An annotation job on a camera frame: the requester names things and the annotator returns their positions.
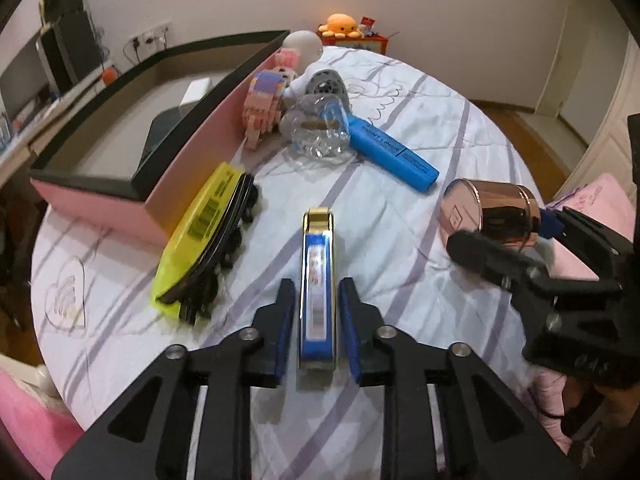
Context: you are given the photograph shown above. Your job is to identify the white desk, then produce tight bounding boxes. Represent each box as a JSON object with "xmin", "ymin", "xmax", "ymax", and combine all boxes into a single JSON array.
[{"xmin": 0, "ymin": 57, "xmax": 118, "ymax": 161}]

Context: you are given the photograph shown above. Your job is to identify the small white box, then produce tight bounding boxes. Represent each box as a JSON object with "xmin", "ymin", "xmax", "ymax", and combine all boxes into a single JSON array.
[{"xmin": 180, "ymin": 77, "xmax": 216, "ymax": 111}]

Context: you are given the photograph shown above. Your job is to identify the white door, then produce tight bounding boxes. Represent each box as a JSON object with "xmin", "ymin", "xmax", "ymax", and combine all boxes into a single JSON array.
[{"xmin": 535, "ymin": 7, "xmax": 628, "ymax": 126}]

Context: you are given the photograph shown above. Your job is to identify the black computer tower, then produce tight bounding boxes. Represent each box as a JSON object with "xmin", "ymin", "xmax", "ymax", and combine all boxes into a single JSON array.
[{"xmin": 40, "ymin": 10, "xmax": 103, "ymax": 93}]

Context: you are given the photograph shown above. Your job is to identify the black computer monitor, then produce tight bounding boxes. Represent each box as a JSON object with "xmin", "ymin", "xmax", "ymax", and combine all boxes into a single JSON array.
[{"xmin": 0, "ymin": 35, "xmax": 56, "ymax": 116}]

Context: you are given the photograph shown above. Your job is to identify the large pink brick toy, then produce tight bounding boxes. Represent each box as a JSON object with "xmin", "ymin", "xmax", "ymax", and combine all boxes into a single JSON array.
[{"xmin": 243, "ymin": 70, "xmax": 290, "ymax": 151}]

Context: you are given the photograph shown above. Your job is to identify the blue highlighter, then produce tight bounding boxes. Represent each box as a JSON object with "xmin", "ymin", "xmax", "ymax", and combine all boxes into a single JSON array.
[{"xmin": 345, "ymin": 112, "xmax": 441, "ymax": 194}]

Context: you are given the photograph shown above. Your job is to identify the grey round device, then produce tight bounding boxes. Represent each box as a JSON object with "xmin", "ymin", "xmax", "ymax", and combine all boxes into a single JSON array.
[{"xmin": 302, "ymin": 67, "xmax": 353, "ymax": 111}]

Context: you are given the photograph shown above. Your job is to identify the red toy crate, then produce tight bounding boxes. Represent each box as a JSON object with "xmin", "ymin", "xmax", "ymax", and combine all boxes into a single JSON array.
[{"xmin": 316, "ymin": 30, "xmax": 390, "ymax": 56}]

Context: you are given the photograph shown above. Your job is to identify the yellow pack of black clips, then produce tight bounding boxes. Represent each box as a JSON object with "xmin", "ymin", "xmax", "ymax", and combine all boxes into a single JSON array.
[{"xmin": 152, "ymin": 161, "xmax": 261, "ymax": 326}]

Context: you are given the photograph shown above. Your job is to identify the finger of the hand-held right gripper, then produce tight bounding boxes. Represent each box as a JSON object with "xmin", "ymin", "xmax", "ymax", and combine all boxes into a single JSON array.
[
  {"xmin": 541, "ymin": 206, "xmax": 637, "ymax": 282},
  {"xmin": 446, "ymin": 230, "xmax": 626, "ymax": 377}
]

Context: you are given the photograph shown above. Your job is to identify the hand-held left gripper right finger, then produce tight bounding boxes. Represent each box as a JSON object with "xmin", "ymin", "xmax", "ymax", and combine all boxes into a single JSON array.
[{"xmin": 338, "ymin": 276, "xmax": 583, "ymax": 480}]

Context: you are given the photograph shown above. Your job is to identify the copper metal can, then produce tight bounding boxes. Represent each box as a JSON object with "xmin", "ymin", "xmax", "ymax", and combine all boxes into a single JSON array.
[{"xmin": 440, "ymin": 178, "xmax": 543, "ymax": 251}]

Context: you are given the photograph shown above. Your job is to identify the pink and white plastic stool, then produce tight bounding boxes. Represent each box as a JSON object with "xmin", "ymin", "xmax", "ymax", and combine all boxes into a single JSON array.
[{"xmin": 0, "ymin": 355, "xmax": 83, "ymax": 480}]

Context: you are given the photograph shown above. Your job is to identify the clear glass bottle with cork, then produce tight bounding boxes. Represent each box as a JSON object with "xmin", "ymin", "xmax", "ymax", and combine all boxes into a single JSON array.
[{"xmin": 280, "ymin": 94, "xmax": 353, "ymax": 160}]

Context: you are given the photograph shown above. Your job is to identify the pink printed blanket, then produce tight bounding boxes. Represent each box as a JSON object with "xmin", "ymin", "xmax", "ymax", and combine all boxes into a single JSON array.
[{"xmin": 530, "ymin": 172, "xmax": 640, "ymax": 456}]

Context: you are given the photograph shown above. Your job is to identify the white wall socket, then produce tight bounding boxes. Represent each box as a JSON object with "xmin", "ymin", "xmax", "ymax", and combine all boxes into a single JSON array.
[{"xmin": 129, "ymin": 20, "xmax": 173, "ymax": 51}]

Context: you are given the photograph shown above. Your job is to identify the orange octopus plush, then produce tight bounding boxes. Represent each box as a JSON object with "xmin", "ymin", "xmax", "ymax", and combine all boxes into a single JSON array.
[{"xmin": 318, "ymin": 13, "xmax": 363, "ymax": 38}]

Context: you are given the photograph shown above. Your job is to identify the pink box with black rim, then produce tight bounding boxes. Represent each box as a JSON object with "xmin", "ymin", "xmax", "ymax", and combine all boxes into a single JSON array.
[{"xmin": 29, "ymin": 30, "xmax": 291, "ymax": 246}]

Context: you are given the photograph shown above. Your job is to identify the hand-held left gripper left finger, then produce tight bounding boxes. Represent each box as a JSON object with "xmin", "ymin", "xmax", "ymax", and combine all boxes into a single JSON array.
[{"xmin": 51, "ymin": 278, "xmax": 297, "ymax": 480}]

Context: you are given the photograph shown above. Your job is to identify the black case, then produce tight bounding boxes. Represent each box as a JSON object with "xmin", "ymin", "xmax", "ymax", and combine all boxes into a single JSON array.
[{"xmin": 131, "ymin": 106, "xmax": 193, "ymax": 183}]

